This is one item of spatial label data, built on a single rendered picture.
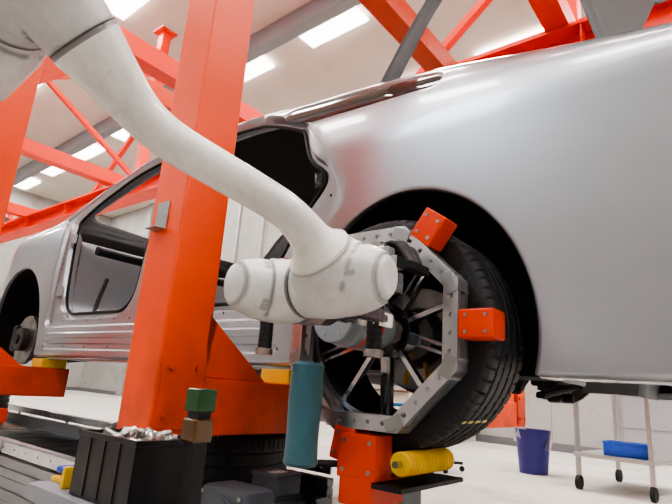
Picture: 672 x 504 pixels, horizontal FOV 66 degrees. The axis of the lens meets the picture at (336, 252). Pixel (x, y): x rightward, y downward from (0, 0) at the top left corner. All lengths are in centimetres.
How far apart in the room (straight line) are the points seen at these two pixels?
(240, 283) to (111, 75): 35
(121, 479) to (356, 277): 55
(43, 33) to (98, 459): 72
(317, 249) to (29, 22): 46
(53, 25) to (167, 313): 91
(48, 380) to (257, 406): 194
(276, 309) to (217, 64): 111
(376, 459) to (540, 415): 790
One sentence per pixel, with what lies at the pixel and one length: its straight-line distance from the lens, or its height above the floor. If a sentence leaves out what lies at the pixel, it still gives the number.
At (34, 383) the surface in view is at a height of 59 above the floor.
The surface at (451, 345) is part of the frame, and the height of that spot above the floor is 80.
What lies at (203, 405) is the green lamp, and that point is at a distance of 95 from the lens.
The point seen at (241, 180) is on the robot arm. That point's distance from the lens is 74.
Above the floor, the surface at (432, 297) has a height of 98.
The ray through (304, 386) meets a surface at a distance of 137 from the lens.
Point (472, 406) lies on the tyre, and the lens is 136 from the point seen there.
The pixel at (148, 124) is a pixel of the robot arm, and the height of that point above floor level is 101.
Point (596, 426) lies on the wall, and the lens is 898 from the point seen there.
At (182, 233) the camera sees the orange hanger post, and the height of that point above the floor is 108.
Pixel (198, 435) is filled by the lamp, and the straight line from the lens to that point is 95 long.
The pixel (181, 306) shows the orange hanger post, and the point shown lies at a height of 87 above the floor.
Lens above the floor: 67
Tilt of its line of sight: 15 degrees up
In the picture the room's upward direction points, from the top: 4 degrees clockwise
